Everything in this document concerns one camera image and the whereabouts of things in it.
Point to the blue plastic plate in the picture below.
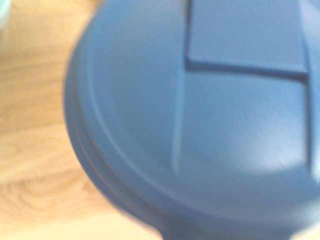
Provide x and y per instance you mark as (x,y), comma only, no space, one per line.
(200,120)

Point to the glass container teal lid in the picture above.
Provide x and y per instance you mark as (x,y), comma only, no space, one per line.
(3,12)

